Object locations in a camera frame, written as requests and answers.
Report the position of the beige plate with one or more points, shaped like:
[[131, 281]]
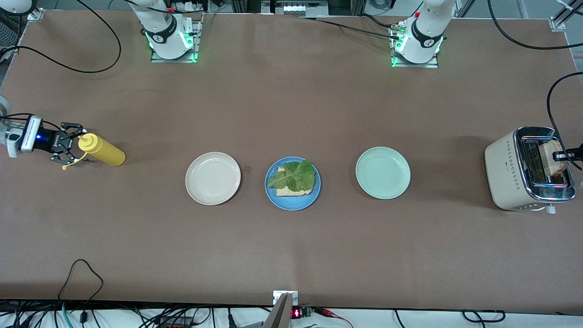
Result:
[[212, 178]]

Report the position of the blue plate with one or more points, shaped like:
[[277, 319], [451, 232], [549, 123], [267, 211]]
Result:
[[294, 202]]

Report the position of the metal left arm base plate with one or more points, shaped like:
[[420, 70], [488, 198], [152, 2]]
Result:
[[412, 65]]

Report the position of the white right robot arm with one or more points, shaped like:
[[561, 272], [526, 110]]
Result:
[[166, 27]]

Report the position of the beige chrome toaster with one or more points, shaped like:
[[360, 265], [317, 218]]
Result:
[[505, 177]]

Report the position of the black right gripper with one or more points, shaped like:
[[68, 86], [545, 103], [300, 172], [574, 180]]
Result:
[[49, 140]]

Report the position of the white power strip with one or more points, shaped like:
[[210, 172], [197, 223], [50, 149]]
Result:
[[196, 4]]

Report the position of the metal table corner bracket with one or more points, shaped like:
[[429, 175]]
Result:
[[556, 23], [35, 13]]

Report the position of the grey camera pole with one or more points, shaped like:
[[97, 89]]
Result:
[[280, 314]]

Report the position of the white pole bracket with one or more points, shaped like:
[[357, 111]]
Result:
[[295, 298]]

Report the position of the pale green plate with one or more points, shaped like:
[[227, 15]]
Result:
[[383, 172]]

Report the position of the toasted bread slice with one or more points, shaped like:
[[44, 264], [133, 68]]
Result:
[[291, 191], [546, 166]]

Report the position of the yellow squeeze bottle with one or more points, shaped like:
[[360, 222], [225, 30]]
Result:
[[104, 152]]

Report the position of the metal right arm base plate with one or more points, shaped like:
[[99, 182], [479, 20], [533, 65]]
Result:
[[197, 41]]

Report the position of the dark mesh patterned object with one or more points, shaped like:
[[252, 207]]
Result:
[[9, 29]]

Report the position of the green lettuce leaf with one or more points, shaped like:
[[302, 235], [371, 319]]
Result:
[[296, 175]]

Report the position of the aluminium frame device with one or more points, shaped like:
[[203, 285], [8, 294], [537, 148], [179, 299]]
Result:
[[296, 8]]

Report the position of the red display module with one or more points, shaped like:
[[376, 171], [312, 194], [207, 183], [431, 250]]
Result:
[[297, 313]]

